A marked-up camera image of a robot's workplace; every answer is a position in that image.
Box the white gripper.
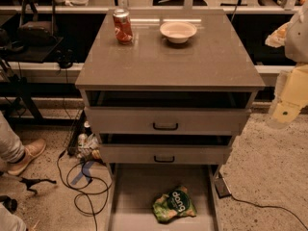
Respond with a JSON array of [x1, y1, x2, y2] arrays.
[[267, 64, 308, 129]]

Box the green rice chip bag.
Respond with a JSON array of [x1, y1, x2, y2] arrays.
[[152, 186, 196, 223]]

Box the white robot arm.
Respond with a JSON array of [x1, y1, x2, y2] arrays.
[[266, 2, 308, 129]]

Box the grey drawer cabinet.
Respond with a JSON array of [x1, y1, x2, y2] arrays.
[[76, 9, 264, 231]]

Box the open bottom drawer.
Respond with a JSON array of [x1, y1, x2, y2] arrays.
[[108, 164, 222, 231]]

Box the black bag on shelf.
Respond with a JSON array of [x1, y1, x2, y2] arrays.
[[17, 0, 57, 46]]

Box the black power brick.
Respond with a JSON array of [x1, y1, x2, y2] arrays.
[[215, 178, 231, 198]]

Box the white bowl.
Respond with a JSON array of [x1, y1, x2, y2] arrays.
[[160, 21, 197, 44]]

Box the orange soda can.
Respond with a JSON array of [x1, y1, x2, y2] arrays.
[[113, 8, 133, 44]]

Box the pile of cans and trash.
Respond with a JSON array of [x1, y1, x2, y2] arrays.
[[77, 120, 101, 160]]

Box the black headphones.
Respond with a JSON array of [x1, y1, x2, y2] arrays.
[[56, 49, 73, 69]]

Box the tan shoe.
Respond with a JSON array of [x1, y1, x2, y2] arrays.
[[7, 139, 46, 176]]

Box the black grabber tool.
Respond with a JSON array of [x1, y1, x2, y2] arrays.
[[20, 178, 56, 194]]

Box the grey trouser leg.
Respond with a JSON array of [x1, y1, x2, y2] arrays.
[[0, 113, 25, 163]]

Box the right floor cable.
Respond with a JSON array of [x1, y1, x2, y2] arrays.
[[229, 194, 308, 231]]

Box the middle drawer with handle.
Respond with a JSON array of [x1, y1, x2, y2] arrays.
[[100, 144, 232, 165]]

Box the drawer with handle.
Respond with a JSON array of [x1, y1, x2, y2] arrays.
[[85, 107, 250, 136], [100, 144, 232, 165]]

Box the top drawer with handle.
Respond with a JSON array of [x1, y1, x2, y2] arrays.
[[85, 107, 250, 136]]

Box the black floor cable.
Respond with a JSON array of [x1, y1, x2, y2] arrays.
[[56, 148, 114, 231]]

